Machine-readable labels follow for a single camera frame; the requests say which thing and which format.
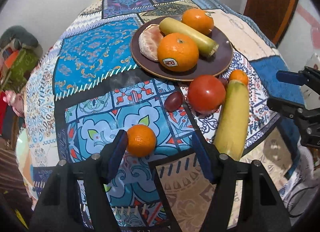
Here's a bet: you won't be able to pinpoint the large orange with sticker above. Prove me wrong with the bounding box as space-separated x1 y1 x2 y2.
157 33 200 73

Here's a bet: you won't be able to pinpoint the yellow corn piece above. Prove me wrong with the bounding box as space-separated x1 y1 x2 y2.
159 17 219 58

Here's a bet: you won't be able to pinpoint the small orange behind corn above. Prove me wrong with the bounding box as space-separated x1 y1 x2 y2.
228 69 249 86

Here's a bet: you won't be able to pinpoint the long yellow green corn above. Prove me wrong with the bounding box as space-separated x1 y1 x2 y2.
214 80 249 161

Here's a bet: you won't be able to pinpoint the red tomato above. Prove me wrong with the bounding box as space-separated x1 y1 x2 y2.
188 75 226 114

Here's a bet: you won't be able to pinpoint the brown wooden door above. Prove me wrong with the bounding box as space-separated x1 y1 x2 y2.
244 0 299 46

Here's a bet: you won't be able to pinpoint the dark purple round plate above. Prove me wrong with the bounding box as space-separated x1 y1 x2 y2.
130 16 233 82

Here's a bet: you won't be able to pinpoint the small mandarin orange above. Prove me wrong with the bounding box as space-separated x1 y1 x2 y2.
126 125 157 158

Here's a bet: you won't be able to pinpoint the dark red grape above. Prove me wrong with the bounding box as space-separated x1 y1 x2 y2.
164 92 183 112

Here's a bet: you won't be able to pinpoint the orange on plate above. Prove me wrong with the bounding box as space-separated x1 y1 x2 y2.
181 8 214 36

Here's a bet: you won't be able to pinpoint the pink toy figure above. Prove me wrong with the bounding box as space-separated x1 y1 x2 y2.
3 90 24 118

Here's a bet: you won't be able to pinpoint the patchwork patterned bedspread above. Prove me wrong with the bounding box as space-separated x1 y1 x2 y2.
19 0 303 231

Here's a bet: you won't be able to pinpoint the peeled pomelo segment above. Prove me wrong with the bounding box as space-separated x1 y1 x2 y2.
138 24 164 62

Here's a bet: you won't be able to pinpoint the green patterned box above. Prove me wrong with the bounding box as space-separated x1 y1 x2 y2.
1 49 39 93

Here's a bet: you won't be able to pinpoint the red orange boxes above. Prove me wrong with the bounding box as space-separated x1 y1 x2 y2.
4 50 19 69

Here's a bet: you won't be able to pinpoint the dark green plush toy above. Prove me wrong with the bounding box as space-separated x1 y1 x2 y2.
1 25 39 49

